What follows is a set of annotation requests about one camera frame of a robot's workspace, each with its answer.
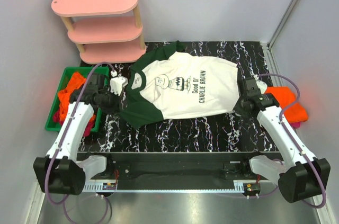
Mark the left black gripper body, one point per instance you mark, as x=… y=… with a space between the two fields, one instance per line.
x=114 y=99

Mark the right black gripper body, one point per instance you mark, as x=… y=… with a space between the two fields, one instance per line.
x=242 y=103

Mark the white and green t-shirt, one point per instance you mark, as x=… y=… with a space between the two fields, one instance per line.
x=169 y=83

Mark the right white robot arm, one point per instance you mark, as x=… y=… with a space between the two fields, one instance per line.
x=302 y=175

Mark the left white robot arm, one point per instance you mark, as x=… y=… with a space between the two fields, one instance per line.
x=59 y=172

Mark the orange t-shirt in bin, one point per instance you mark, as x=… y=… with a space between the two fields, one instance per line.
x=75 y=82

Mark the magenta folded t-shirt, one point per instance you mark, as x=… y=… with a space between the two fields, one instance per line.
x=296 y=125

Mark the magenta t-shirt in bin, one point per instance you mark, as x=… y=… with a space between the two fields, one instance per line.
x=56 y=119

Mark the green plastic bin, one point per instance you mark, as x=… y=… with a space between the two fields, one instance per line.
x=68 y=71

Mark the pink three-tier wooden shelf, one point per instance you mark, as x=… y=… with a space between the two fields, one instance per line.
x=103 y=30

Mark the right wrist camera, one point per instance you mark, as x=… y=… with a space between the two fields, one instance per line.
x=261 y=85

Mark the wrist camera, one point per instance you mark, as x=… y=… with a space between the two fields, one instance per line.
x=117 y=83
x=261 y=85

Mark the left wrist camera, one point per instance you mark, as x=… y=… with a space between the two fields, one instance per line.
x=117 y=83

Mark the aluminium corner frame post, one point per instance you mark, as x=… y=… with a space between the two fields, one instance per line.
x=287 y=14

